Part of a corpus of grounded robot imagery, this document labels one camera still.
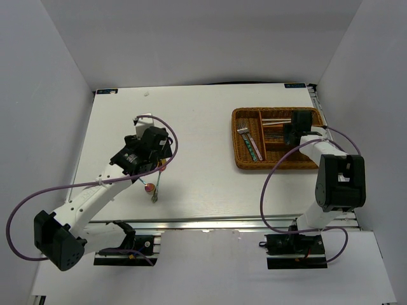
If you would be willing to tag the aluminium table frame rail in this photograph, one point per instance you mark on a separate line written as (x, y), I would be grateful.
(349, 221)

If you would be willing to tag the table logo sticker right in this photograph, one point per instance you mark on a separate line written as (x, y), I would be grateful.
(295, 85)

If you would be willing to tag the long white chopstick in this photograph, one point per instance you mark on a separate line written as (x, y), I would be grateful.
(275, 123)

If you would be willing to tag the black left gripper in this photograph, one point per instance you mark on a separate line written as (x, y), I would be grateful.
(131, 142)

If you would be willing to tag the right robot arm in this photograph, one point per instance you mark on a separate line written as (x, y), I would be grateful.
(340, 186)

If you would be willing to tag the table logo sticker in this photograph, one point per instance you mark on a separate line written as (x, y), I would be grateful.
(295, 85)
(106, 91)

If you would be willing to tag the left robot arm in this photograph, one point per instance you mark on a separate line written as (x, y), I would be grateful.
(64, 236)

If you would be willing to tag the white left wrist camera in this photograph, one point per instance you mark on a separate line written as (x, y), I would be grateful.
(142, 124)

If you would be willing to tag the brown wicker cutlery basket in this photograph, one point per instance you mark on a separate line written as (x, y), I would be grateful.
(252, 117)

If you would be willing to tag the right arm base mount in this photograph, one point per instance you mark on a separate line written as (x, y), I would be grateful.
(294, 251)

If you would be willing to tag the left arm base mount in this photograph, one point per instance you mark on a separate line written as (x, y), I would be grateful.
(135, 249)

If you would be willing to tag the small rainbow spoon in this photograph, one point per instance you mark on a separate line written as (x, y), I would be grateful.
(148, 187)

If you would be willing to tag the gold iridescent spoon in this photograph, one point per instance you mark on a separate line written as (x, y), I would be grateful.
(162, 164)

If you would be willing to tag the table logo sticker left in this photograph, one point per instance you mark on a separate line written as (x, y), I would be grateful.
(106, 91)

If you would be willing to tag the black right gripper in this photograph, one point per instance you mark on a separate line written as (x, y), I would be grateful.
(287, 129)

